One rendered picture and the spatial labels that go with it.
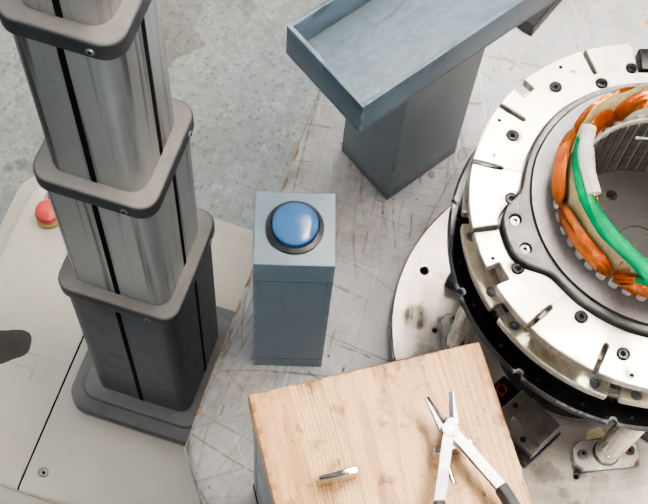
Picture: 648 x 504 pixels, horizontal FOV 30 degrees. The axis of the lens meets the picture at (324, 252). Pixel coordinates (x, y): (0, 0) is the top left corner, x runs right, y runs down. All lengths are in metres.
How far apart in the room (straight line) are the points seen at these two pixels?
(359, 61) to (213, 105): 1.19
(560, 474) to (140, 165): 0.51
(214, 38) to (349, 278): 1.16
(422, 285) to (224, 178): 1.00
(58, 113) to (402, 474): 0.44
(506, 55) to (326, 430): 0.65
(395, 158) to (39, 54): 0.41
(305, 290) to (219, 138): 1.22
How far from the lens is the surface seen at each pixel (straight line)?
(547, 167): 1.03
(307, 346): 1.21
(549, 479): 1.25
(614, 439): 1.19
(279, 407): 0.96
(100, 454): 1.80
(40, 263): 1.91
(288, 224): 1.04
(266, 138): 2.29
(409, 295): 1.29
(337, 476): 0.92
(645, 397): 1.01
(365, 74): 1.14
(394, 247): 1.33
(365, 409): 0.96
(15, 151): 2.31
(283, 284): 1.07
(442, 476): 0.93
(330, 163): 1.37
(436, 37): 1.17
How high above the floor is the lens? 1.98
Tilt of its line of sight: 65 degrees down
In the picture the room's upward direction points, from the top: 7 degrees clockwise
